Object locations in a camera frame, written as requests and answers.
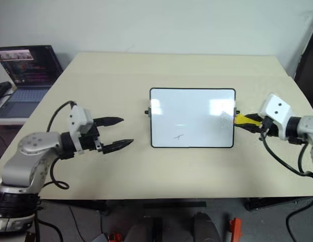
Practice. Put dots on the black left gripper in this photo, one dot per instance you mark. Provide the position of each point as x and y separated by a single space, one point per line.
89 141

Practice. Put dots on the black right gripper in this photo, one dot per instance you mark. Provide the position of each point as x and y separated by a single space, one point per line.
268 129

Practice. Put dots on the yellow whiteboard eraser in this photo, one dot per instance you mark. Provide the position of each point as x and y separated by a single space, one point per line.
243 120

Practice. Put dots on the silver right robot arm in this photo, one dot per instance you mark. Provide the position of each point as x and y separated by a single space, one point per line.
309 126

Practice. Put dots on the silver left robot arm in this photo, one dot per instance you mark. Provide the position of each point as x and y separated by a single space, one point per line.
17 164

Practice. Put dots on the black framed small whiteboard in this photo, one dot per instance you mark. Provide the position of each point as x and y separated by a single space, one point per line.
191 116

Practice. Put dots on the dark brown panel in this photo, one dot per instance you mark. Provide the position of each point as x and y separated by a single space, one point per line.
308 73

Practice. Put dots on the open dark laptop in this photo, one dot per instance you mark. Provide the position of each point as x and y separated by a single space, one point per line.
27 75

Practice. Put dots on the orange clamp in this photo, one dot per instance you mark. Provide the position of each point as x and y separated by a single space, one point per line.
236 229
114 237

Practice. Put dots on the dark rounded shape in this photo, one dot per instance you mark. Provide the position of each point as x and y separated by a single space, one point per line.
205 228

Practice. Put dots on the black object beside laptop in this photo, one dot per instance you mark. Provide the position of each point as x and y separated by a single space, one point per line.
1 90

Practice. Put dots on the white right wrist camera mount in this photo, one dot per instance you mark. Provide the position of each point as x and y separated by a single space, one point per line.
275 108

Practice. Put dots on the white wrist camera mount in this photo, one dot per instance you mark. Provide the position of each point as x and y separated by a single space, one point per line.
275 108
79 117

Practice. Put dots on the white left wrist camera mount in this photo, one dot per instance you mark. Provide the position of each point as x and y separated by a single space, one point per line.
79 117

